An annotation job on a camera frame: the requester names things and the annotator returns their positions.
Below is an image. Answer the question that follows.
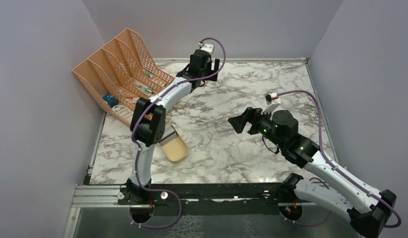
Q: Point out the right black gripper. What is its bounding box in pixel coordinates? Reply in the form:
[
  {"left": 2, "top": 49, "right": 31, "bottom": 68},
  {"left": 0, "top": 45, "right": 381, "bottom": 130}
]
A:
[{"left": 228, "top": 105, "right": 285, "bottom": 148}]

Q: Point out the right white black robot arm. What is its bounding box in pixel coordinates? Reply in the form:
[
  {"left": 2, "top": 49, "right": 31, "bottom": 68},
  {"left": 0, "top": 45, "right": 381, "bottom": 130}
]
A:
[{"left": 228, "top": 107, "right": 397, "bottom": 238}]

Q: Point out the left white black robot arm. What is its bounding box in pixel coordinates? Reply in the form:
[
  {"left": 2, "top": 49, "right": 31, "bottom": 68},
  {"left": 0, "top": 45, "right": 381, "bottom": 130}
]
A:
[{"left": 120, "top": 50, "right": 224, "bottom": 204}]

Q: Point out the white card box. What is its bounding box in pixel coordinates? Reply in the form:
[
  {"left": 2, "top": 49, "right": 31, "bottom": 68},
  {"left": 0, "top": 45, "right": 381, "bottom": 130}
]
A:
[{"left": 298, "top": 125, "right": 313, "bottom": 138}]

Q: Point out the green marker pen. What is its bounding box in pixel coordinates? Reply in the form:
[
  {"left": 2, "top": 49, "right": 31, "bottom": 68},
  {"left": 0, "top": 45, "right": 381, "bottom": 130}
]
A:
[{"left": 144, "top": 70, "right": 156, "bottom": 79}]

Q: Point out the beige oval tray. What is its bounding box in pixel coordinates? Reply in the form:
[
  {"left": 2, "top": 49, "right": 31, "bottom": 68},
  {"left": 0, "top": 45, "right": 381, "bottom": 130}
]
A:
[{"left": 159, "top": 124, "right": 189, "bottom": 163}]

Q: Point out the orange plastic desk organizer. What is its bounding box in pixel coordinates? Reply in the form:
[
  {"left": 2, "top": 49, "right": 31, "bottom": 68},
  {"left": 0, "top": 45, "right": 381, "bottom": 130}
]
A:
[{"left": 72, "top": 28, "right": 174, "bottom": 126}]

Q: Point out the blue tape roll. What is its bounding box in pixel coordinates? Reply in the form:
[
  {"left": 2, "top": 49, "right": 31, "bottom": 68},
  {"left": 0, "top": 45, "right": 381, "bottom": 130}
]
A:
[{"left": 102, "top": 94, "right": 119, "bottom": 108}]

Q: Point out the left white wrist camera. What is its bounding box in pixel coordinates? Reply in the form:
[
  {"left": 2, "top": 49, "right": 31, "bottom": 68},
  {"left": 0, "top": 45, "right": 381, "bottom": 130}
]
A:
[{"left": 198, "top": 42, "right": 214, "bottom": 58}]

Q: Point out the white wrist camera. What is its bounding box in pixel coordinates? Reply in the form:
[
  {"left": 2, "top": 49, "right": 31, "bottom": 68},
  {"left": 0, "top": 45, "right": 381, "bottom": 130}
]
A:
[
  {"left": 198, "top": 42, "right": 214, "bottom": 58},
  {"left": 261, "top": 92, "right": 281, "bottom": 115}
]

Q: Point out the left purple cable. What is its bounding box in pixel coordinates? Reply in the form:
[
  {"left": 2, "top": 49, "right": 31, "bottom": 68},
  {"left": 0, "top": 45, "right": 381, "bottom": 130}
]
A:
[{"left": 129, "top": 37, "right": 227, "bottom": 230}]

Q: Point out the purple cable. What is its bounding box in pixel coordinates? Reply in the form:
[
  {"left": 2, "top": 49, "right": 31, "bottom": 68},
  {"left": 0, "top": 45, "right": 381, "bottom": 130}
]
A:
[
  {"left": 276, "top": 90, "right": 402, "bottom": 228},
  {"left": 129, "top": 37, "right": 227, "bottom": 230}
]

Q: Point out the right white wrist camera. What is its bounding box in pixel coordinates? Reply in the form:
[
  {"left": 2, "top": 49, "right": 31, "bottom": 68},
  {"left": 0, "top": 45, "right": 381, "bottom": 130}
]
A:
[{"left": 261, "top": 92, "right": 281, "bottom": 115}]

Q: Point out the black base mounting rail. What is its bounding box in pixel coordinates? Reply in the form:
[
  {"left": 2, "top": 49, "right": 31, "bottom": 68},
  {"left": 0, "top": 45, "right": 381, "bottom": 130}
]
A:
[{"left": 117, "top": 182, "right": 299, "bottom": 216}]

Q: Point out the aluminium frame profile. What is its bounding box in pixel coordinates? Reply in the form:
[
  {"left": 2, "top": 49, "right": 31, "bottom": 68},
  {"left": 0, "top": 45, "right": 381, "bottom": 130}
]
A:
[{"left": 71, "top": 185, "right": 120, "bottom": 208}]

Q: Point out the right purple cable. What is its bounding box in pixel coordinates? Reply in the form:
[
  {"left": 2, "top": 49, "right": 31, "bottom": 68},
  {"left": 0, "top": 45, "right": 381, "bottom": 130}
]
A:
[{"left": 276, "top": 90, "right": 402, "bottom": 228}]

